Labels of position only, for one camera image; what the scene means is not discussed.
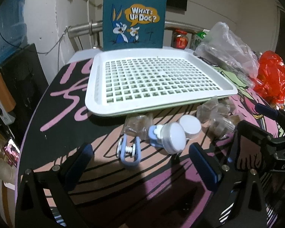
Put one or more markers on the orange wooden speaker box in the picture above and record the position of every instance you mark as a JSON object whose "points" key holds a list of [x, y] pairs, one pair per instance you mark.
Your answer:
{"points": [[7, 103]]}

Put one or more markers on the green white carton box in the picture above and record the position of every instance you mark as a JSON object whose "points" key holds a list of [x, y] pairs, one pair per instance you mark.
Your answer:
{"points": [[197, 38]]}

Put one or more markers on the blue flower hair clip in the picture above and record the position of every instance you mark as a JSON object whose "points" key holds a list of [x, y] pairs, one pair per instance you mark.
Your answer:
{"points": [[158, 135]]}

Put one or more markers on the white perforated plastic tray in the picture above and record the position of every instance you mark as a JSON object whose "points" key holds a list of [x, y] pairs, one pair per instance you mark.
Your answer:
{"points": [[140, 80]]}

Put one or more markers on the brown snack cube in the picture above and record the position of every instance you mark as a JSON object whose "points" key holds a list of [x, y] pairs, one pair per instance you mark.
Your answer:
{"points": [[226, 107], [204, 111], [138, 125], [220, 126]]}

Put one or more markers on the red lidded sauce jar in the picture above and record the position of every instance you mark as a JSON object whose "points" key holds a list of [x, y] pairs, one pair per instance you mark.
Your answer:
{"points": [[179, 39]]}

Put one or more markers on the smartphone with lit screen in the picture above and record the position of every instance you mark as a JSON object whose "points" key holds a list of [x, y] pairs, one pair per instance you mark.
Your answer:
{"points": [[12, 151]]}

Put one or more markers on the clear plastic bag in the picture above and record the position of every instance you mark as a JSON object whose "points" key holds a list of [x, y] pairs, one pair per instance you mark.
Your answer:
{"points": [[221, 47]]}

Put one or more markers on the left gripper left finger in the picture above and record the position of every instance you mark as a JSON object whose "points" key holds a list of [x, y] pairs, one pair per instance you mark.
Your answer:
{"points": [[32, 207]]}

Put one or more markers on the red plastic bag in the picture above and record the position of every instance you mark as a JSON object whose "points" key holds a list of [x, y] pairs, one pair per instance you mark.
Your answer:
{"points": [[270, 81]]}

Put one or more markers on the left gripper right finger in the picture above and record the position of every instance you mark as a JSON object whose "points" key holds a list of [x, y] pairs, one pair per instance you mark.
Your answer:
{"points": [[237, 199]]}

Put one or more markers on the metal bed rail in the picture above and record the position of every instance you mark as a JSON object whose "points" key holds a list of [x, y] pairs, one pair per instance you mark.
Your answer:
{"points": [[94, 28]]}

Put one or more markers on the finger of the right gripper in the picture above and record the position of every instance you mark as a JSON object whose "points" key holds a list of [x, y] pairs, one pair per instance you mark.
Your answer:
{"points": [[268, 112]]}

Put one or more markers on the blue water dispenser bottle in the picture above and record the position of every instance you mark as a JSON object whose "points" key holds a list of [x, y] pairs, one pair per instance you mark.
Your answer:
{"points": [[13, 28]]}

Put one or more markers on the blue hair claw clip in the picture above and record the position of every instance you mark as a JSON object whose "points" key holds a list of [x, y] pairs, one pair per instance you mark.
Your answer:
{"points": [[130, 156]]}

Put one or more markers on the black cabinet under bottle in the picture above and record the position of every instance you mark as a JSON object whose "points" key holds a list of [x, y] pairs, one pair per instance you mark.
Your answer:
{"points": [[26, 81]]}

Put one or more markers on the cartoon printed bed blanket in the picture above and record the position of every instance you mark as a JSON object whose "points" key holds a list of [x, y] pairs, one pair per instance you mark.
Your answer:
{"points": [[165, 190]]}

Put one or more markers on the teal Bugs Bunny felt bag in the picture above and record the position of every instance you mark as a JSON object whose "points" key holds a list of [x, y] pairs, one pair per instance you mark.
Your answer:
{"points": [[133, 24]]}

